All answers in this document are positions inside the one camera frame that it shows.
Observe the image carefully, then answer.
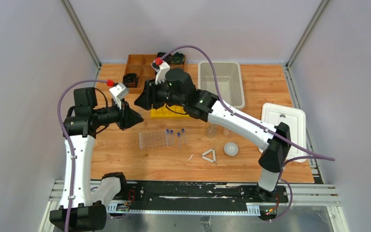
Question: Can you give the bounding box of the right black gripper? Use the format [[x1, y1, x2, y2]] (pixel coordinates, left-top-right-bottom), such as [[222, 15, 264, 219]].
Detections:
[[134, 77, 186, 111]]

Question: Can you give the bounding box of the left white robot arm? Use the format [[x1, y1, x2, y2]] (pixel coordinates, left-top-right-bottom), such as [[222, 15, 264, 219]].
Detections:
[[49, 83, 143, 232]]

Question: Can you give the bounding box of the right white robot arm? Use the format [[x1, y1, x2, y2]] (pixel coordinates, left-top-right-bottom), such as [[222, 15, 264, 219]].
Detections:
[[134, 68, 291, 202]]

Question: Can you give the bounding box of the yellow test tube rack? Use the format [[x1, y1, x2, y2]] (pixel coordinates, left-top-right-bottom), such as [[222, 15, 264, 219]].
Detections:
[[150, 106, 189, 119]]

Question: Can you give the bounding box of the clear plastic tube rack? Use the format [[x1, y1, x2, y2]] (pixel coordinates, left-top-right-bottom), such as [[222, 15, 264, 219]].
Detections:
[[139, 130, 166, 149]]

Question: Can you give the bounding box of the wooden compartment tray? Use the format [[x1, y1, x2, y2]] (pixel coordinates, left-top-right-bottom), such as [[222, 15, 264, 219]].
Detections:
[[122, 52, 186, 94]]

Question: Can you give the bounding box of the small glass beaker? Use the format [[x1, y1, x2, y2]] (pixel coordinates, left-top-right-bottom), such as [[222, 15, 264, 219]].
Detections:
[[205, 124, 218, 138]]

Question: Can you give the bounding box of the white clay triangle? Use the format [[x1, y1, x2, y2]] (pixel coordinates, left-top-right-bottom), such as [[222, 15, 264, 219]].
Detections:
[[201, 149, 216, 163]]

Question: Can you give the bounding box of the beige plastic bin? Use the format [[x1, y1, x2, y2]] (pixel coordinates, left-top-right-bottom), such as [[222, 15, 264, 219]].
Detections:
[[198, 61, 245, 110]]

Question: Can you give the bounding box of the white round dish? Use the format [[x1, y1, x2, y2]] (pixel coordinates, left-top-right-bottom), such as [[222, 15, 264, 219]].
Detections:
[[224, 142, 239, 157]]

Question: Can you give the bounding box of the white plastic bin lid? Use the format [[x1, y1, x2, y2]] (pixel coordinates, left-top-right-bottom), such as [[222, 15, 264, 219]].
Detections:
[[261, 103, 306, 148]]

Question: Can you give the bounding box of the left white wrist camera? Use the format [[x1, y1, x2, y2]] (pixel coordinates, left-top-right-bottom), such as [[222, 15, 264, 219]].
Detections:
[[109, 83, 129, 109]]

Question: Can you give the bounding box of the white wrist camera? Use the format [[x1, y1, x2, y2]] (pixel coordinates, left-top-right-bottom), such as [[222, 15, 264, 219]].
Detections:
[[109, 83, 129, 109], [151, 58, 170, 85]]

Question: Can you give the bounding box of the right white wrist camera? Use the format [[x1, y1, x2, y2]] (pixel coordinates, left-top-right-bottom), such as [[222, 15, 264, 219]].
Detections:
[[151, 58, 170, 85]]

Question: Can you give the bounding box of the black cable bundle top left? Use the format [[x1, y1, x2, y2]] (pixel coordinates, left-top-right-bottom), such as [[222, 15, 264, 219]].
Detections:
[[157, 52, 173, 65]]

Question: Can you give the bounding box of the black cable bundle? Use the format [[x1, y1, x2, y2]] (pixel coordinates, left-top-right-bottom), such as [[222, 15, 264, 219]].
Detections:
[[157, 52, 173, 65], [171, 52, 186, 65]]

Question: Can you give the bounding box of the black cable bundle top right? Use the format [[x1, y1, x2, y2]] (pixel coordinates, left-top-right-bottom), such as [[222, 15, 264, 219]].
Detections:
[[171, 52, 186, 65]]

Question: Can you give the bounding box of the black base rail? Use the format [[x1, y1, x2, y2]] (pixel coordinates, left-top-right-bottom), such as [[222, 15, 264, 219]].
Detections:
[[113, 181, 288, 213]]

